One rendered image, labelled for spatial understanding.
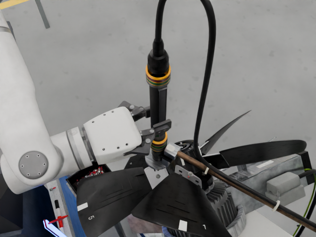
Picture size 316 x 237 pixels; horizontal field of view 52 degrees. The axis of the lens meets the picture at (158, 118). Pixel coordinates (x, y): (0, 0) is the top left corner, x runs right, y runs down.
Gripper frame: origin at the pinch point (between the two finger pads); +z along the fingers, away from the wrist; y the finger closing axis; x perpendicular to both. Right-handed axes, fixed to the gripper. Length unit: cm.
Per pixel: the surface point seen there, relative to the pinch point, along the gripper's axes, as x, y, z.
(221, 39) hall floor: -154, -139, 123
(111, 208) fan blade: -35.7, 2.9, -16.3
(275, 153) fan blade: -26.2, 9.8, 32.6
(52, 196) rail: -68, -21, -37
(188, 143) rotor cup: -33.5, -6.2, 13.3
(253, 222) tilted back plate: -43, 22, 22
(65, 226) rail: -68, -8, -35
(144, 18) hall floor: -154, -194, 70
